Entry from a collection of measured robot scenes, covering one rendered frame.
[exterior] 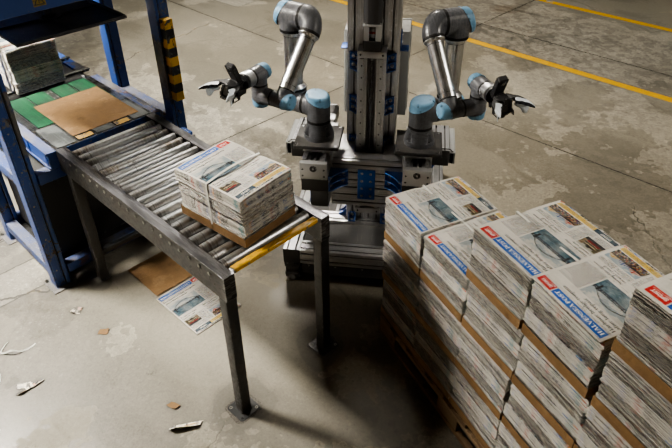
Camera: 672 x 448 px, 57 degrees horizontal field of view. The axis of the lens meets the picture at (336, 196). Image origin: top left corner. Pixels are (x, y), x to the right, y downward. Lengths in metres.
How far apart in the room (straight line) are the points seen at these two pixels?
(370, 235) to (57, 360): 1.69
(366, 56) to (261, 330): 1.44
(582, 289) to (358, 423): 1.28
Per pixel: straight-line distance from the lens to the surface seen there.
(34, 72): 3.99
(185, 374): 3.08
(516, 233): 2.13
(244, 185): 2.36
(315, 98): 2.95
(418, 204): 2.59
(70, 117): 3.60
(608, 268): 2.07
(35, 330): 3.53
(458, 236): 2.45
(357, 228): 3.45
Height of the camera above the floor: 2.33
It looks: 35 degrees down
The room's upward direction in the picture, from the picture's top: straight up
